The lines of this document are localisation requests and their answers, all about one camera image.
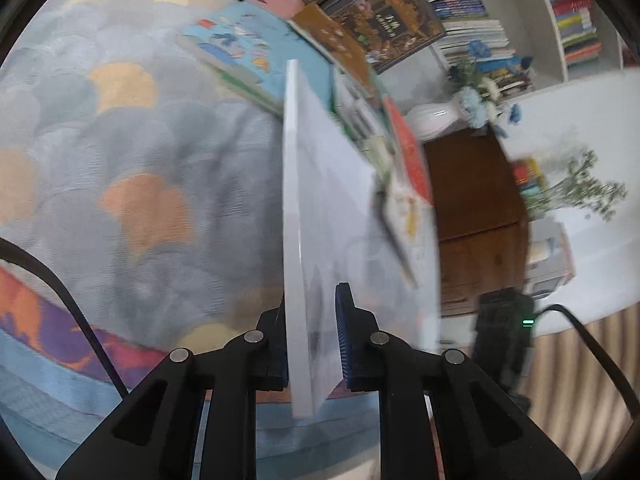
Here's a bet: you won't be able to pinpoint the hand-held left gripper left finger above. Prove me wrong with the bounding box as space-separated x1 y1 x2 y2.
55 305 290 480

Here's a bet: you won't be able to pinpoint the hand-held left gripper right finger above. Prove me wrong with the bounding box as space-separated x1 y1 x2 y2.
335 282 583 480

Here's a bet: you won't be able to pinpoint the plain white cover book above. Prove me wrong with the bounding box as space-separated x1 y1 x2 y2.
282 59 442 421

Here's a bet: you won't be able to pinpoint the row of pale thin books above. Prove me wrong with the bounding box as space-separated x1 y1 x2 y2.
405 0 533 98

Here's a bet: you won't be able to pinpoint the row of colourful books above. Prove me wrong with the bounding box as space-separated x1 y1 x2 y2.
532 0 603 67

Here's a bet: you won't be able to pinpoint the white grey box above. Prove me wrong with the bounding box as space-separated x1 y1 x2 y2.
524 220 577 302

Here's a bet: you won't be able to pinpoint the white book with yellow-robed figure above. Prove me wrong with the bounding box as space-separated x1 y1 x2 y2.
374 180 437 290

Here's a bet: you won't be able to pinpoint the brown wooden cabinet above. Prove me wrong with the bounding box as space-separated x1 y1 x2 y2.
422 127 532 318

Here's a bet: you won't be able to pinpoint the green leafy sprigs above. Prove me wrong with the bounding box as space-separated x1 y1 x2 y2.
522 150 630 222

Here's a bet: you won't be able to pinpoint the orange red cover book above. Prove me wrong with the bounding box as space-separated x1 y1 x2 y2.
382 95 435 207

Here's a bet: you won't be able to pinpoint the white ribbed vase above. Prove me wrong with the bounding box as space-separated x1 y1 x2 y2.
403 102 462 142

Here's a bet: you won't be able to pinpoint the white and green book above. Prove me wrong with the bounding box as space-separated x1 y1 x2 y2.
331 67 396 181

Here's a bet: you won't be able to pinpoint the blue white flower bouquet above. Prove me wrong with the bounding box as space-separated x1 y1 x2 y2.
446 40 536 137

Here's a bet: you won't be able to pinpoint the grey scalloped patterned rug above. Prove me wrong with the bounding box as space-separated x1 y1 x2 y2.
0 0 446 461

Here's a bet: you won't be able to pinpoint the brown cover book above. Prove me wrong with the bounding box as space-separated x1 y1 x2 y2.
290 2 383 92

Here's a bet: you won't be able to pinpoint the white bookshelf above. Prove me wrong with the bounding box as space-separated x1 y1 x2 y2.
395 0 640 106

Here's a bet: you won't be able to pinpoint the light blue illustrated book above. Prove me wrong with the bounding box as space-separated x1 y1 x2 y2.
175 2 337 117

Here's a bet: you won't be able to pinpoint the black cable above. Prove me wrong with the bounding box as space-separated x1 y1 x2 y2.
534 304 640 413
0 237 132 401

